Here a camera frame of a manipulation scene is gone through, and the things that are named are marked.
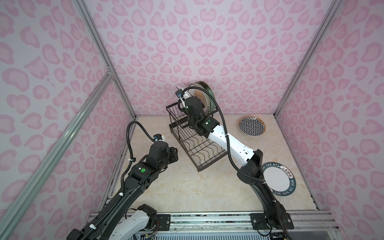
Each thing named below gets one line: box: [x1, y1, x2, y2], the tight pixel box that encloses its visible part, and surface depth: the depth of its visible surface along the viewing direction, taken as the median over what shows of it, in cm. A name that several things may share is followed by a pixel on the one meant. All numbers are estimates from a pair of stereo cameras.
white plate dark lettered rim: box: [262, 162, 297, 197], surface depth 88 cm
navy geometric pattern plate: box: [238, 115, 266, 137], surface depth 115 cm
